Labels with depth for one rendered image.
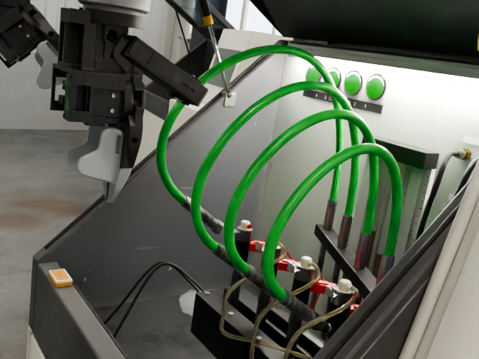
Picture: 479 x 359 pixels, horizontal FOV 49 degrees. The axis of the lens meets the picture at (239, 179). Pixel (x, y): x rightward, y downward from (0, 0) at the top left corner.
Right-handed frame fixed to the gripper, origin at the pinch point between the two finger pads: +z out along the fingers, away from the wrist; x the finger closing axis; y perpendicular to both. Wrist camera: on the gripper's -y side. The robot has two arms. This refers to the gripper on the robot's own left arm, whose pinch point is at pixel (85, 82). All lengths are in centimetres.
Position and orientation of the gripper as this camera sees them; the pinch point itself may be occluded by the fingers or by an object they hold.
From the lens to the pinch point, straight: 87.1
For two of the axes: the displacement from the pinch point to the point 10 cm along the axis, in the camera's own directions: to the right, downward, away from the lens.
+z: 5.9, 7.5, 3.0
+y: -7.0, 6.6, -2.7
